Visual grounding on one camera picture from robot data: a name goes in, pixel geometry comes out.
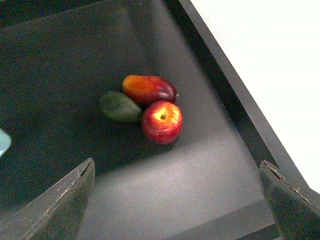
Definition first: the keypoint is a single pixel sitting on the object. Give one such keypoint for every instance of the red orange mango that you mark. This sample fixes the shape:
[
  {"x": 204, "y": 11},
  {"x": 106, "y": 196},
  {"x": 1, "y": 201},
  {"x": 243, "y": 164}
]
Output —
[{"x": 147, "y": 89}]

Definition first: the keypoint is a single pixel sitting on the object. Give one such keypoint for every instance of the green mango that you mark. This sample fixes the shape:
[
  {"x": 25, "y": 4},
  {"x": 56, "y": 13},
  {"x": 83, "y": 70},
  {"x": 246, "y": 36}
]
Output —
[{"x": 119, "y": 107}]

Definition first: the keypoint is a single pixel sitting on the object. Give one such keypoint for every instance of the light blue plastic basket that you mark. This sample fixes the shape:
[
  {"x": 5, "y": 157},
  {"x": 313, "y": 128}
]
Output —
[{"x": 5, "y": 142}]

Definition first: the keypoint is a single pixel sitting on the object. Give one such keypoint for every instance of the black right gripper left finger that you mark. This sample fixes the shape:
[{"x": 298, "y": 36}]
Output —
[{"x": 57, "y": 213}]

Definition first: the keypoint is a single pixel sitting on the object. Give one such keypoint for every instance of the lower black display tray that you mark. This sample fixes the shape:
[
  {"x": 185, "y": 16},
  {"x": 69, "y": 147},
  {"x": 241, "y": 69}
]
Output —
[{"x": 204, "y": 186}]

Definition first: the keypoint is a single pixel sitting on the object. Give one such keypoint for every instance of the red yellow apple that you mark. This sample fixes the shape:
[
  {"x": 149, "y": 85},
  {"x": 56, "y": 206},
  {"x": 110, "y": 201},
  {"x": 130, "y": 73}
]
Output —
[{"x": 162, "y": 122}]

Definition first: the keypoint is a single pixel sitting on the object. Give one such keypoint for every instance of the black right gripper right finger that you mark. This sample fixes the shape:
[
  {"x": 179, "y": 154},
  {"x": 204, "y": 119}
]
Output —
[{"x": 295, "y": 207}]

